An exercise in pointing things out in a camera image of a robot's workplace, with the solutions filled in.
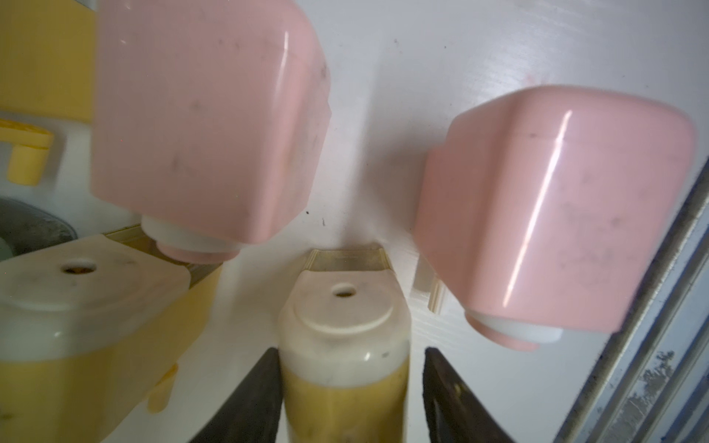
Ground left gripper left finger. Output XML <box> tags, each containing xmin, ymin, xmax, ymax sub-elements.
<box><xmin>191</xmin><ymin>347</ymin><xmax>284</xmax><ymax>443</ymax></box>

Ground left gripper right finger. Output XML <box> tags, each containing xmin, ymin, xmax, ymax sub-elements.
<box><xmin>423</xmin><ymin>347</ymin><xmax>513</xmax><ymax>443</ymax></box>

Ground yellow sharpener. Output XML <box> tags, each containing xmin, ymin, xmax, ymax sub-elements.
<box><xmin>277</xmin><ymin>247</ymin><xmax>412</xmax><ymax>442</ymax></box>
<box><xmin>1</xmin><ymin>225</ymin><xmax>222</xmax><ymax>442</ymax></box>
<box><xmin>0</xmin><ymin>0</ymin><xmax>98</xmax><ymax>188</ymax></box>

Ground pink sharpener front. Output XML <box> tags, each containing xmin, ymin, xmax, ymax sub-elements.
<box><xmin>414</xmin><ymin>85</ymin><xmax>697</xmax><ymax>351</ymax></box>

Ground pink sharpener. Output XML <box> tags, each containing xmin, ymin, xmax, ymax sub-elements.
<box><xmin>414</xmin><ymin>85</ymin><xmax>697</xmax><ymax>351</ymax></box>
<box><xmin>90</xmin><ymin>1</ymin><xmax>332</xmax><ymax>264</ymax></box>

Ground green pencil sharpener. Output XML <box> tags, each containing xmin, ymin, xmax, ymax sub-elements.
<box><xmin>1</xmin><ymin>198</ymin><xmax>78</xmax><ymax>260</ymax></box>

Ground yellow sharpener front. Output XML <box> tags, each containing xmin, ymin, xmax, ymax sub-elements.
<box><xmin>0</xmin><ymin>0</ymin><xmax>98</xmax><ymax>188</ymax></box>

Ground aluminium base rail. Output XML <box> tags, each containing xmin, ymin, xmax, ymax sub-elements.
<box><xmin>555</xmin><ymin>168</ymin><xmax>708</xmax><ymax>442</ymax></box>

